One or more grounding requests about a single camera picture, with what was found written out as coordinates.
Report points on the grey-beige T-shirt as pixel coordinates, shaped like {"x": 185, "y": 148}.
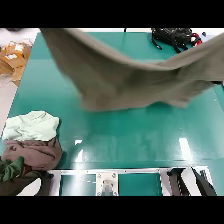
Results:
{"x": 126, "y": 83}

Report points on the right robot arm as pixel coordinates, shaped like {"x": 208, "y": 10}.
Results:
{"x": 186, "y": 183}

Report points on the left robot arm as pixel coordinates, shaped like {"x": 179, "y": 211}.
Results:
{"x": 45, "y": 183}

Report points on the pale green garment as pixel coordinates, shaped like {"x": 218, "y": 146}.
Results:
{"x": 31, "y": 126}

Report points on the brown garment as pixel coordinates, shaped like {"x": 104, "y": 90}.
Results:
{"x": 35, "y": 153}

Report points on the black bag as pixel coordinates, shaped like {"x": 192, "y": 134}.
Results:
{"x": 175, "y": 36}

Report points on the brown cardboard box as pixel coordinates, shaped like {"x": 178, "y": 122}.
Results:
{"x": 13, "y": 60}

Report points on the dark green garment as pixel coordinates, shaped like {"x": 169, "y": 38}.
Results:
{"x": 11, "y": 168}

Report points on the silver frame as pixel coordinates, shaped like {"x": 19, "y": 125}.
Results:
{"x": 106, "y": 181}

